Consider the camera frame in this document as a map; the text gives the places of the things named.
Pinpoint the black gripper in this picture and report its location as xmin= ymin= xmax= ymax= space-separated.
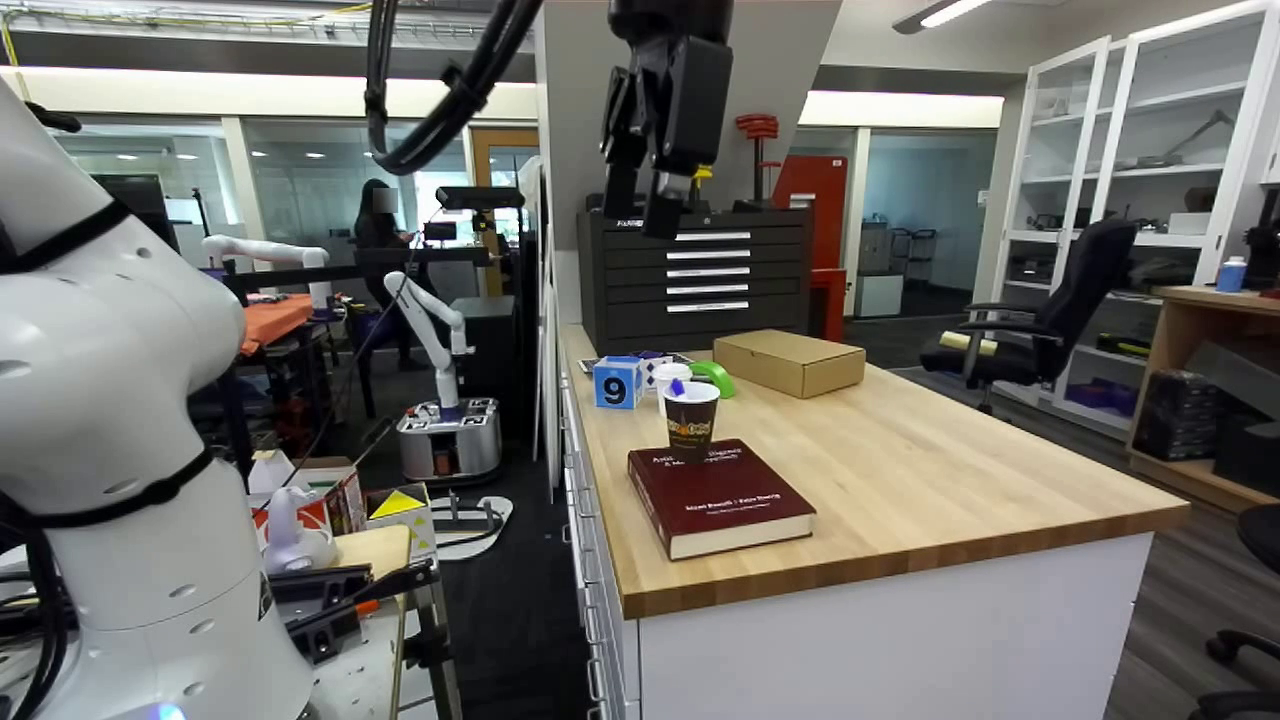
xmin=596 ymin=0 xmax=736 ymax=240

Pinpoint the brown paper cup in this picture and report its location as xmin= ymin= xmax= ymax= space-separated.
xmin=660 ymin=377 xmax=725 ymax=468

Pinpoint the dark red hardcover book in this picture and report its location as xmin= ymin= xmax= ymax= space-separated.
xmin=623 ymin=436 xmax=820 ymax=564

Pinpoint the black drawer cabinet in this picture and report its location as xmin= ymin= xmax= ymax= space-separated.
xmin=577 ymin=194 xmax=818 ymax=354

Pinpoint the red tool cabinet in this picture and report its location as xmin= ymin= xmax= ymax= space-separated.
xmin=768 ymin=152 xmax=852 ymax=344

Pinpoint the green tape roll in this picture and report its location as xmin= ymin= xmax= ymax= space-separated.
xmin=684 ymin=354 xmax=741 ymax=405

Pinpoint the blue number cube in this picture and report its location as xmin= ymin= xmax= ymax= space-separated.
xmin=588 ymin=353 xmax=650 ymax=414

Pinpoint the flat cardboard box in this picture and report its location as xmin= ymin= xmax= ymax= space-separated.
xmin=708 ymin=325 xmax=874 ymax=405

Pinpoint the person with dark hair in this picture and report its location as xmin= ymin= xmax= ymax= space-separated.
xmin=350 ymin=176 xmax=421 ymax=293

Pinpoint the ceiling light strip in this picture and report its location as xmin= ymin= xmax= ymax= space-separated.
xmin=891 ymin=0 xmax=993 ymax=37

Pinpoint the orange cloth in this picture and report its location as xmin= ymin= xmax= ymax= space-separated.
xmin=237 ymin=293 xmax=320 ymax=361

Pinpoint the yellow block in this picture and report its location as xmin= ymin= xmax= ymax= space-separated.
xmin=366 ymin=489 xmax=441 ymax=571

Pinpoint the black mesh office chair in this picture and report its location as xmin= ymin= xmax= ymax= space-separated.
xmin=919 ymin=216 xmax=1141 ymax=392

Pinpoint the white spray bottle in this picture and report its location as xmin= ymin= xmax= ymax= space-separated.
xmin=254 ymin=453 xmax=337 ymax=575

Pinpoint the black orange bar clamp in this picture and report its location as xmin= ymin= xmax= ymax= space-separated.
xmin=266 ymin=556 xmax=445 ymax=667

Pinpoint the white glass shelf cabinet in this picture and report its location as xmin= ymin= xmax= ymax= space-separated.
xmin=997 ymin=0 xmax=1280 ymax=302

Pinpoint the white wood top workbench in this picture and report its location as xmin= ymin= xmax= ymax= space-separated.
xmin=555 ymin=315 xmax=1191 ymax=720

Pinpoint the wooden shelf cabinet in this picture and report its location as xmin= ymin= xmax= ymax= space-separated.
xmin=1124 ymin=280 xmax=1280 ymax=514

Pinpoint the black chair base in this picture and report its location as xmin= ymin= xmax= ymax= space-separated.
xmin=1183 ymin=501 xmax=1280 ymax=720

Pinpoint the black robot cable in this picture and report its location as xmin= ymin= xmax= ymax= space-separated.
xmin=359 ymin=0 xmax=548 ymax=181

